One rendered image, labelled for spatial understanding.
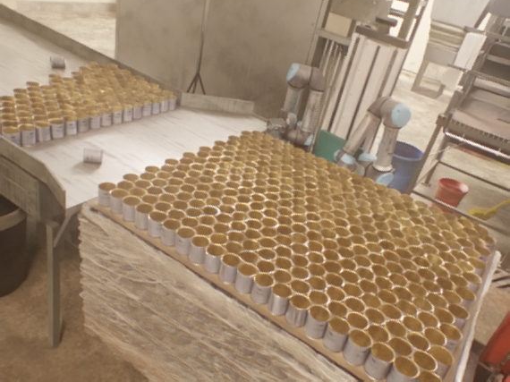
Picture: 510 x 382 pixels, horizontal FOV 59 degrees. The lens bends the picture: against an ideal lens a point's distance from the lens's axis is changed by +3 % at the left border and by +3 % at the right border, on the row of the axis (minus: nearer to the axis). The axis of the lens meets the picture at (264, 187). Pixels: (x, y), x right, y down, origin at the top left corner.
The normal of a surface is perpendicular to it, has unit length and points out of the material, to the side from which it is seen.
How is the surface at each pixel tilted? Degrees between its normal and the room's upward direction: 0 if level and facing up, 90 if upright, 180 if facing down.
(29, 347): 0
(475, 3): 99
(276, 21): 90
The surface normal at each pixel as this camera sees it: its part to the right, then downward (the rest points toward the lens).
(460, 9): -0.57, 0.45
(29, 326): 0.22, -0.84
